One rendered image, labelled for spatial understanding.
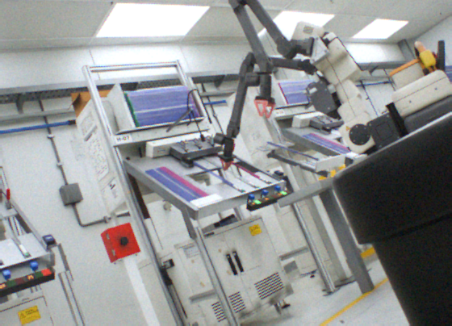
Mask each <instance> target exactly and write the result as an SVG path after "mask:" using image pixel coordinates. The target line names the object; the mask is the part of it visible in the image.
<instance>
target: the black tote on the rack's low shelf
mask: <svg viewBox="0 0 452 326"><path fill-rule="evenodd" d="M331 186H332V188H333V190H334V191H335V193H336V195H337V200H338V202H339V203H340V204H341V207H342V209H343V211H344V214H345V217H346V218H347V220H348V221H349V225H350V228H351V229H352V231H353V233H354V236H355V238H356V240H357V242H358V244H360V245H372V248H373V249H374V251H375V252H376V254H377V257H378V259H379V261H380V262H381V263H380V264H381V266H382V267H383V269H384V273H385V274H386V275H387V278H388V281H389V282H390V284H391V288H392V290H393V291H394V292H395V296H396V298H397V299H398V300H399V304H400V306H401V307H402V310H403V312H404V314H405V317H406V319H407V320H408V323H409V325H410V326H452V111H451V112H450V113H449V114H447V115H443V116H442V117H441V118H439V119H437V120H435V121H434V122H431V123H429V124H427V125H425V126H424V127H422V128H421V129H417V130H415V131H414V132H412V133H410V134H409V135H407V136H404V137H402V138H400V139H399V140H397V141H395V142H394V143H392V144H389V145H387V146H385V147H383V148H381V149H380V150H378V151H376V152H375V153H372V154H371V155H368V156H366V157H363V158H362V159H361V160H359V161H356V162H355V163H353V164H352V165H349V166H348V167H345V168H344V169H341V170H340V171H339V172H337V173H336V174H335V175H334V176H333V178H332V184H331Z"/></svg>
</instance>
